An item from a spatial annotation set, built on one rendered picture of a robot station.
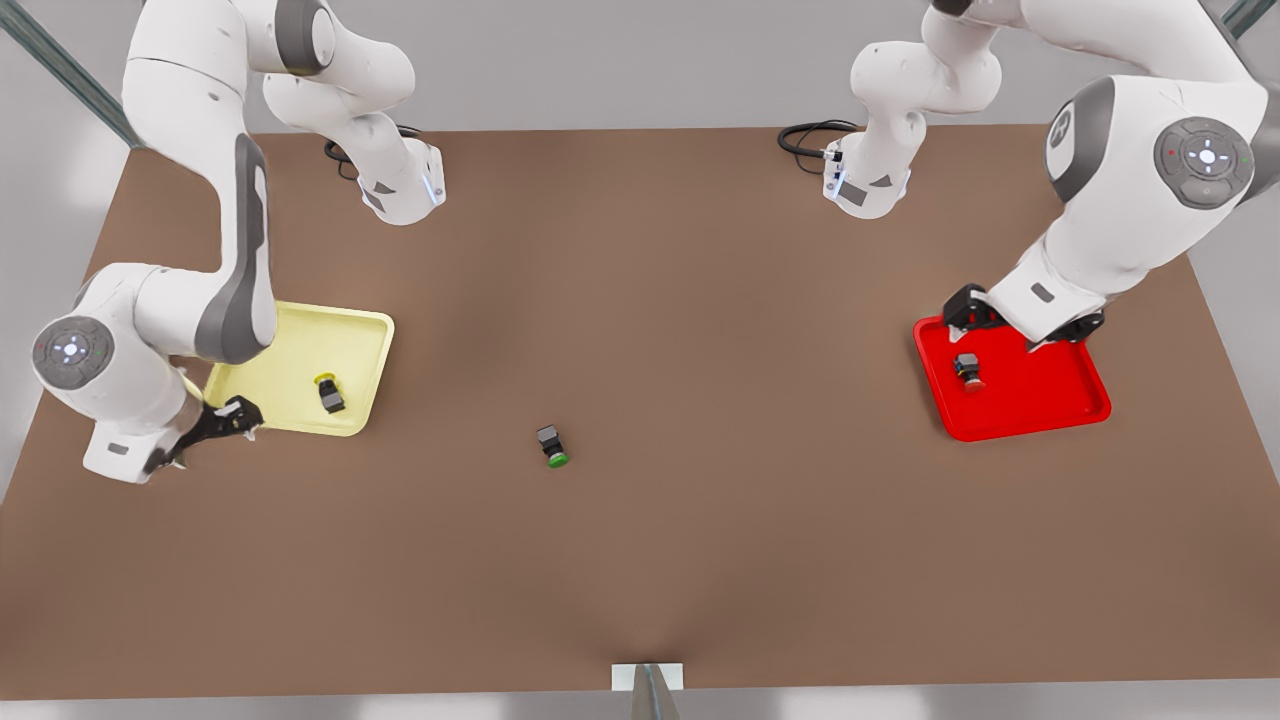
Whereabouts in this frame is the red tray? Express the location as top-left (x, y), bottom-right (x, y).
top-left (913, 316), bottom-right (1113, 443)

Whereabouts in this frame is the pale yellow tray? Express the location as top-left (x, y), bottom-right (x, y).
top-left (181, 301), bottom-right (396, 438)

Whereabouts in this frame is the black cable loop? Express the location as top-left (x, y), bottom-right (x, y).
top-left (777, 120), bottom-right (863, 176)
top-left (323, 124), bottom-right (423, 182)

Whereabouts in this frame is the silver frame post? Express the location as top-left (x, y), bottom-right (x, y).
top-left (0, 0), bottom-right (147, 150)
top-left (612, 662), bottom-right (685, 720)
top-left (1221, 0), bottom-right (1280, 40)

